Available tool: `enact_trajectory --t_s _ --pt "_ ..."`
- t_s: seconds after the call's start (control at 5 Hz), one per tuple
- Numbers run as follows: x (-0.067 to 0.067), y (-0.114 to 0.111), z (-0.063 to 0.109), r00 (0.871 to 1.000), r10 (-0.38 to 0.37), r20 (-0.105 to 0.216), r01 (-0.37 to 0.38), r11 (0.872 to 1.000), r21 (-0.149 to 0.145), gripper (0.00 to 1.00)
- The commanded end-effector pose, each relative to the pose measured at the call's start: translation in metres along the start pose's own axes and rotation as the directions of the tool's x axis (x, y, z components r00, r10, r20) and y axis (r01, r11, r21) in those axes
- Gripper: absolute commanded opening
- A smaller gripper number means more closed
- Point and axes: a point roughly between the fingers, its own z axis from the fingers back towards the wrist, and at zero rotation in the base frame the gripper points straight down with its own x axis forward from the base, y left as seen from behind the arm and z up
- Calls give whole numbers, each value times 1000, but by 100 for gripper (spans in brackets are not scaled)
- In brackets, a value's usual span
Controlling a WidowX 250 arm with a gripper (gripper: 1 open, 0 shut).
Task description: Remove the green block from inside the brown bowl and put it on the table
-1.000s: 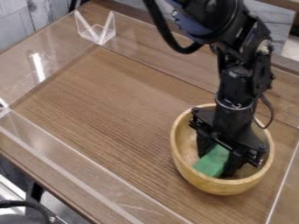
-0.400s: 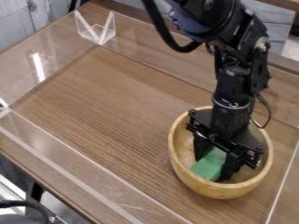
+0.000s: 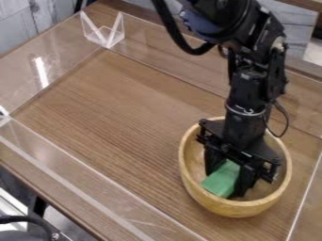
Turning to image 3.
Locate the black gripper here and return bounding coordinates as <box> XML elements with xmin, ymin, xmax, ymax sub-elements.
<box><xmin>197</xmin><ymin>106</ymin><xmax>282</xmax><ymax>197</ymax></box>

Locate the green rectangular block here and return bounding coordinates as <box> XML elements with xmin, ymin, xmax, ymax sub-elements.
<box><xmin>202</xmin><ymin>160</ymin><xmax>241</xmax><ymax>199</ymax></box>

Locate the light wooden bowl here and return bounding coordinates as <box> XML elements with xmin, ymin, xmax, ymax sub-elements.
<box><xmin>179</xmin><ymin>123</ymin><xmax>293</xmax><ymax>218</ymax></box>

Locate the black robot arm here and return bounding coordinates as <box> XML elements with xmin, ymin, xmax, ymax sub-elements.
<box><xmin>182</xmin><ymin>0</ymin><xmax>289</xmax><ymax>198</ymax></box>

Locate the clear acrylic tray wall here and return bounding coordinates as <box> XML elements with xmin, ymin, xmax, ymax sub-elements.
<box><xmin>0</xmin><ymin>114</ymin><xmax>205</xmax><ymax>241</ymax></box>

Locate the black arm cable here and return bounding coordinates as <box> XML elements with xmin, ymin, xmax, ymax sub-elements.
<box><xmin>150</xmin><ymin>0</ymin><xmax>218</xmax><ymax>56</ymax></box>

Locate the black table leg frame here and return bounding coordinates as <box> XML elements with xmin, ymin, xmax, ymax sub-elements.
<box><xmin>24</xmin><ymin>194</ymin><xmax>86</xmax><ymax>241</ymax></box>

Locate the clear acrylic corner bracket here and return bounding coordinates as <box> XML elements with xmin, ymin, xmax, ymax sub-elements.
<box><xmin>79</xmin><ymin>11</ymin><xmax>124</xmax><ymax>49</ymax></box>

